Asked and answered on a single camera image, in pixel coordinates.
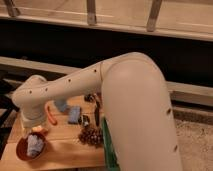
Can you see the blue sponge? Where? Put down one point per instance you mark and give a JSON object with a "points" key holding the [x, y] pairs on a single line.
{"points": [[74, 114]]}

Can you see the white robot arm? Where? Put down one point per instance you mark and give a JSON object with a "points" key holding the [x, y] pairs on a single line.
{"points": [[136, 105]]}

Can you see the dark knife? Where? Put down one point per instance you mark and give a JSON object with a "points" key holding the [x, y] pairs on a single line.
{"points": [[97, 112]]}

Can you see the brown pine cone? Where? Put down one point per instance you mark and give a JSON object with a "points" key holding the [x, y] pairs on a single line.
{"points": [[91, 136]]}

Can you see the red chili pepper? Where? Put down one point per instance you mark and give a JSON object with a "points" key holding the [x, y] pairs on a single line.
{"points": [[51, 119]]}

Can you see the red yellow apple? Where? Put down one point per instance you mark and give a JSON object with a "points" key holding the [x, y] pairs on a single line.
{"points": [[40, 129]]}

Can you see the black chair frame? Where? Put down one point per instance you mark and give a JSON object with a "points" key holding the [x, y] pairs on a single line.
{"points": [[8, 106]]}

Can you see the light blue towel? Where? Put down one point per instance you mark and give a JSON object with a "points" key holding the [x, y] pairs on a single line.
{"points": [[35, 144]]}

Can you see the small black clip upper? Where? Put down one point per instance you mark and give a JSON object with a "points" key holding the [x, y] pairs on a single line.
{"points": [[89, 98]]}

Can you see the small black clip lower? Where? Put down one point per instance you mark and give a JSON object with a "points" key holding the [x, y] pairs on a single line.
{"points": [[84, 120]]}

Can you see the small black clip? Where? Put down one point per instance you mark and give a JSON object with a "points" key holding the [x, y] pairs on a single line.
{"points": [[84, 120], [89, 98]]}

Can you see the green plastic tray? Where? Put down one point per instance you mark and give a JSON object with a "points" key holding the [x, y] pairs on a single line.
{"points": [[110, 157]]}

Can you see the red bowl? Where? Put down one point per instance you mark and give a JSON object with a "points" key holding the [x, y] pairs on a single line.
{"points": [[21, 148]]}

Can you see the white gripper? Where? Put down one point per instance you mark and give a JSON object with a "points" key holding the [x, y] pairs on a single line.
{"points": [[30, 120]]}

